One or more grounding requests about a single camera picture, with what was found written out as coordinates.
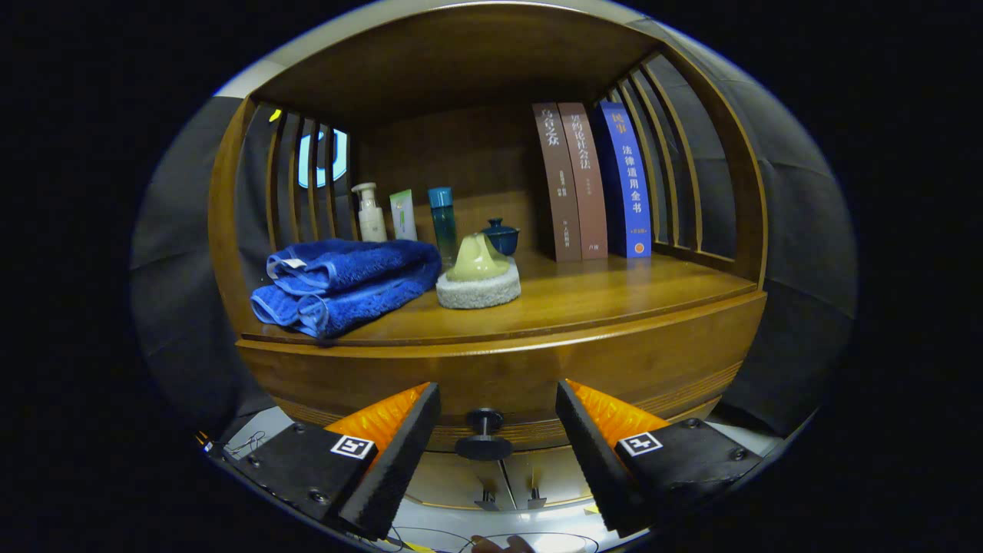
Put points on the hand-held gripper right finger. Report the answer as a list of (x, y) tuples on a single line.
[(595, 468)]

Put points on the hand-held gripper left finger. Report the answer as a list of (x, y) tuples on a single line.
[(392, 476)]

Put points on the green brush with grey pad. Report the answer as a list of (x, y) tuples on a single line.
[(478, 265)]

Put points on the wooden countertop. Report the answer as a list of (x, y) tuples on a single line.
[(599, 292)]

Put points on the wooden cabinet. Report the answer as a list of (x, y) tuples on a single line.
[(461, 69)]

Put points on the blue folded towel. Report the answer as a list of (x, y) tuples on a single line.
[(345, 284)]

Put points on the blue lidded teacup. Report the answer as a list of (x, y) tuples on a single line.
[(503, 240)]

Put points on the white pump bottle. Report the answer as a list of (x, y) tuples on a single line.
[(372, 223)]

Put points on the white and green tube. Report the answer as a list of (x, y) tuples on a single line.
[(403, 219)]

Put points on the teal glass bottle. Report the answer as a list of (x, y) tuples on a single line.
[(443, 223)]

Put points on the reddish brown book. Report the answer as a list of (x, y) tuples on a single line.
[(591, 184)]

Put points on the blue book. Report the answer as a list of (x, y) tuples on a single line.
[(630, 184)]

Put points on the dark brown book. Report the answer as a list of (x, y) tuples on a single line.
[(559, 184)]

